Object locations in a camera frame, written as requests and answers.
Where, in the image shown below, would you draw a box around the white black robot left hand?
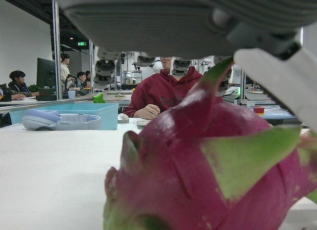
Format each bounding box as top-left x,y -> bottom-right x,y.
47,0 -> 317,132

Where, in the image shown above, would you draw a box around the pink green dragon fruit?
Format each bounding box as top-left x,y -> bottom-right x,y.
103,56 -> 317,230

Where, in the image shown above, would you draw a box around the person in red hoodie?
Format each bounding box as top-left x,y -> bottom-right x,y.
122,56 -> 223,120

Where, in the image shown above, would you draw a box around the seated person in dark jacket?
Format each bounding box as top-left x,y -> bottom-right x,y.
75,71 -> 87,89

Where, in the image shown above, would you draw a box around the green plastic toy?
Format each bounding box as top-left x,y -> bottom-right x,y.
92,92 -> 106,104

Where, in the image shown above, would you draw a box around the person in cream shirt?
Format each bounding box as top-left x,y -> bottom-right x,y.
60,53 -> 73,89

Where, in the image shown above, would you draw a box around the light blue plastic bin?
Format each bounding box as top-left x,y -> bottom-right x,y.
9,103 -> 119,131

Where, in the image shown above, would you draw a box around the black computer monitor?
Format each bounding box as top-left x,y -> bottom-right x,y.
36,57 -> 57,89

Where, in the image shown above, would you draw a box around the black desktop box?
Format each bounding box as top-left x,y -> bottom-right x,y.
35,88 -> 58,101

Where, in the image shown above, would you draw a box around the white lavender headphones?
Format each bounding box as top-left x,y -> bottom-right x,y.
21,108 -> 103,132

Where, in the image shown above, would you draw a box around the seated person with black hair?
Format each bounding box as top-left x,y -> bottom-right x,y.
8,70 -> 40,100

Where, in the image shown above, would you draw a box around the aluminium frame post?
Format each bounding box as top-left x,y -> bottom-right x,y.
51,0 -> 63,101
89,41 -> 95,93

